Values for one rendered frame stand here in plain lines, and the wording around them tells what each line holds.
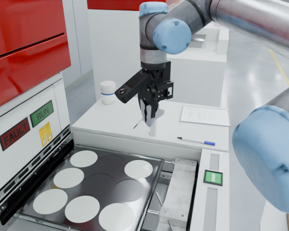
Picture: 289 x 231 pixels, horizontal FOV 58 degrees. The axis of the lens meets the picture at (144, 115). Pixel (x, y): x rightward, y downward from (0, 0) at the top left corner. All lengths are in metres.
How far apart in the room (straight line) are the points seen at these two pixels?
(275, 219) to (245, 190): 1.32
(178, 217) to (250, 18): 0.54
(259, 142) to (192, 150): 0.69
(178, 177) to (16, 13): 0.70
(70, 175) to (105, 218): 0.23
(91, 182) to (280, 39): 0.70
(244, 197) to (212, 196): 1.44
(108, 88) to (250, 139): 0.97
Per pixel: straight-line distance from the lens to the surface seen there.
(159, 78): 0.76
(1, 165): 0.84
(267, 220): 0.97
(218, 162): 0.92
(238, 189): 2.28
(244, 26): 0.52
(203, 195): 0.79
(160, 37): 0.58
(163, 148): 0.99
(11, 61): 0.74
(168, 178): 0.99
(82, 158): 1.02
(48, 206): 0.87
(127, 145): 1.03
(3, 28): 0.72
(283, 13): 0.48
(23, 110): 0.86
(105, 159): 1.00
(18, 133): 0.86
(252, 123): 0.31
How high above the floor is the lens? 1.51
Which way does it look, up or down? 29 degrees down
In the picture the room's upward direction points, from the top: straight up
